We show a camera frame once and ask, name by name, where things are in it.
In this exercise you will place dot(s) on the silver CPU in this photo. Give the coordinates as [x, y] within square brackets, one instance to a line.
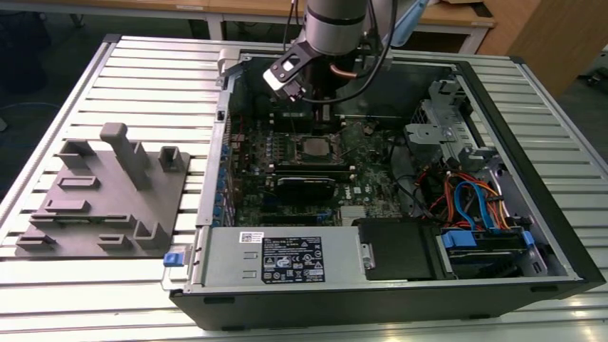
[317, 146]

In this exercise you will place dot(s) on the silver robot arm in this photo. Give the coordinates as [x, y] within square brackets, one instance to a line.
[332, 28]

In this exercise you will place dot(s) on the CPU socket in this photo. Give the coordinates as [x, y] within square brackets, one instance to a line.
[316, 161]

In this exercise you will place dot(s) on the metal drive cage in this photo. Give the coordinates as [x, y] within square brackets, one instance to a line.
[441, 117]

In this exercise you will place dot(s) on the green motherboard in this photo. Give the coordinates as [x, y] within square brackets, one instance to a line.
[375, 178]

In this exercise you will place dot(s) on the black graphics card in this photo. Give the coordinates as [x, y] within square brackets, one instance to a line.
[305, 189]

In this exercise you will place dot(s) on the silver chipset heatsink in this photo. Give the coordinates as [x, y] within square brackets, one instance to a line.
[353, 212]

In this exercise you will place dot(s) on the wooden cabinet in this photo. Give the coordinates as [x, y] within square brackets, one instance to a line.
[560, 35]

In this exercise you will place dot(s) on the hard disk in blue carrier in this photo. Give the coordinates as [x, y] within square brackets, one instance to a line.
[457, 240]

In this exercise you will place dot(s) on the silver power supply unit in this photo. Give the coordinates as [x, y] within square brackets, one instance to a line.
[228, 263]

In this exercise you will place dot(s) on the grey parts rack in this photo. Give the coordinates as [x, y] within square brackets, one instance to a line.
[119, 213]

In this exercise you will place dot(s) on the blue case latch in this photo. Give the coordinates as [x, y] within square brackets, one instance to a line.
[172, 259]

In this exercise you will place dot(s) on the black PC case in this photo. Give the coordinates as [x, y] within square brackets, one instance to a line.
[332, 310]

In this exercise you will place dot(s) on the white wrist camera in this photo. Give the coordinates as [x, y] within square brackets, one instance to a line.
[284, 69]

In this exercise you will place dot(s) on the wooden desk white frame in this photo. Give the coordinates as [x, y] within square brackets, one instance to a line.
[119, 4]
[456, 16]

